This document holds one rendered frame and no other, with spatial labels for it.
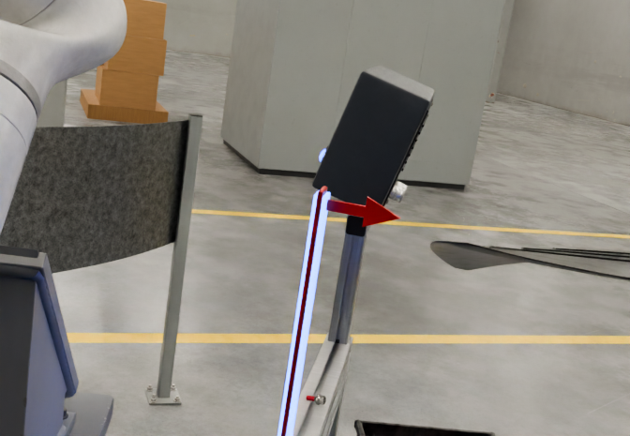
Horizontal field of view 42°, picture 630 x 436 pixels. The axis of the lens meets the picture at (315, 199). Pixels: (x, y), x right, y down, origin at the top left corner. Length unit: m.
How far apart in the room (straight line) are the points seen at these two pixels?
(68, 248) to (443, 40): 5.25
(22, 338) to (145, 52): 7.96
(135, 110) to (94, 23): 7.72
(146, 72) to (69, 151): 6.33
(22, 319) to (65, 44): 0.31
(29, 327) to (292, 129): 6.18
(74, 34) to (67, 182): 1.45
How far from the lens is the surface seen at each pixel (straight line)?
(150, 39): 8.52
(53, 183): 2.24
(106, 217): 2.38
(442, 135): 7.27
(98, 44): 0.85
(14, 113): 0.73
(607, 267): 0.59
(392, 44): 6.94
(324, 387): 1.08
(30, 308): 0.59
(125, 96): 8.56
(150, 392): 2.90
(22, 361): 0.61
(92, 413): 0.82
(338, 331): 1.23
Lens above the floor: 1.32
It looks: 12 degrees down
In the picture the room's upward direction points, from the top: 9 degrees clockwise
